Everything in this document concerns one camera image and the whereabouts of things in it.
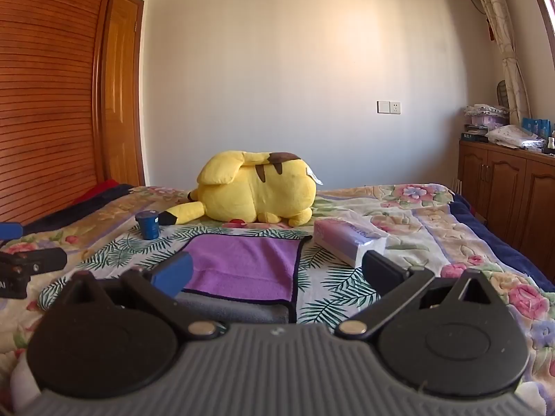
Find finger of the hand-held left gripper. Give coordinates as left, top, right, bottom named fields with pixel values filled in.
left=0, top=222, right=25, bottom=242
left=0, top=247, right=68, bottom=276

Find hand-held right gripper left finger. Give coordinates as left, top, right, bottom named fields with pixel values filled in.
left=61, top=251, right=223, bottom=340

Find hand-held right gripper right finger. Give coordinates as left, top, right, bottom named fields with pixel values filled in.
left=336, top=250, right=493, bottom=338

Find purple towel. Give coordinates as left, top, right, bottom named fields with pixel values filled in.
left=181, top=234, right=313, bottom=303

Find grey towel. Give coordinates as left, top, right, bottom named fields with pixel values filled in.
left=176, top=291, right=297, bottom=324

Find pink tissue pack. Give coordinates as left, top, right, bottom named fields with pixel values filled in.
left=313, top=218, right=388, bottom=268

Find blue cylindrical container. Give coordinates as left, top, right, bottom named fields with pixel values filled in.
left=135, top=210, right=160, bottom=241

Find floral bed quilt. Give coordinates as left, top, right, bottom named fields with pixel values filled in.
left=0, top=183, right=555, bottom=416

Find red cloth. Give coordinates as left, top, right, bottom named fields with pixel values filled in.
left=71, top=179, right=124, bottom=204

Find dark blue blanket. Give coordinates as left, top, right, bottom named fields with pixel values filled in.
left=451, top=193, right=555, bottom=293

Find yellow plush toy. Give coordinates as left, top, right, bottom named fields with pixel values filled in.
left=158, top=150, right=322, bottom=228

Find wooden slatted wardrobe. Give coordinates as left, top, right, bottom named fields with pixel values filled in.
left=0, top=0, right=122, bottom=226

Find wooden cabinet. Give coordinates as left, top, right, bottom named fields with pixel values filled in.
left=457, top=138, right=555, bottom=276

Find wooden door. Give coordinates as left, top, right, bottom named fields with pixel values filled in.
left=102, top=0, right=145, bottom=187

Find stack of boxes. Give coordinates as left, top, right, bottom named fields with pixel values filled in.
left=460, top=104, right=510, bottom=142

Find white folded cloth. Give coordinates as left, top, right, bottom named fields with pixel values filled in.
left=486, top=124, right=546, bottom=150

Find blue boxes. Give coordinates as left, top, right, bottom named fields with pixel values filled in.
left=521, top=117, right=555, bottom=139

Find patterned curtain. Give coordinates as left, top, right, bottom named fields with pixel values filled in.
left=465, top=0, right=531, bottom=124

